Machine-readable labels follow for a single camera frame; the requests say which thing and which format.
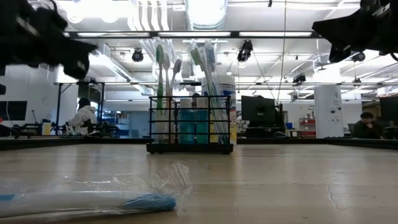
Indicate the grey blue toothbrush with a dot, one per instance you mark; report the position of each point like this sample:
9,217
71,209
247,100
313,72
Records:
177,66

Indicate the person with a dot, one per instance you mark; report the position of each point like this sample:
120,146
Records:
367,129
82,118

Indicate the black horizontal crossbar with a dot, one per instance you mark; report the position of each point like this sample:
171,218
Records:
186,34

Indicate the black metal rack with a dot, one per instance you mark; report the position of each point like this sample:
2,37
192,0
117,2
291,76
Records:
58,102

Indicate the red shelf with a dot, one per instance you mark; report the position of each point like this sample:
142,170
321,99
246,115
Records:
308,124

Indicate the silver ventilation duct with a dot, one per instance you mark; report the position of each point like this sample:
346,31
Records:
206,12

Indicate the black wall screen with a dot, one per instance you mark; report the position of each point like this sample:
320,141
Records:
14,110

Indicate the black aluminium table frame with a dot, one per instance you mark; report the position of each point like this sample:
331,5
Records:
280,142

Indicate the teal mouthwash bottle white cap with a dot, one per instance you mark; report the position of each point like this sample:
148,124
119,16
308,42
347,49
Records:
187,124
202,124

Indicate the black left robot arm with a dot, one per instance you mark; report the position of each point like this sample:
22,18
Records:
6,31

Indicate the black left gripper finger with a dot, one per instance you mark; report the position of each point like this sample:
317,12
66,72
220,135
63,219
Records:
68,42
68,53

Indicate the white-lidded wipes canister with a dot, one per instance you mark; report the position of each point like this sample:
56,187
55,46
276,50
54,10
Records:
229,82

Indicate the black ceiling spotlight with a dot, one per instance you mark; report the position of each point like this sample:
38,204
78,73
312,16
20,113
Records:
298,79
360,57
137,55
245,51

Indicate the black desk monitor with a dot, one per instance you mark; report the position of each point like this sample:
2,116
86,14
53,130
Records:
388,109
258,109

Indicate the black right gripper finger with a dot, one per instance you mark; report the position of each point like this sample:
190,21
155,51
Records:
345,37
348,21

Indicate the white pillar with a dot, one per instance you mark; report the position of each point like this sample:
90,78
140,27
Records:
328,112

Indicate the white orange toothbrush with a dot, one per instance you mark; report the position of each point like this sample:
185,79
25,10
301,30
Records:
167,62

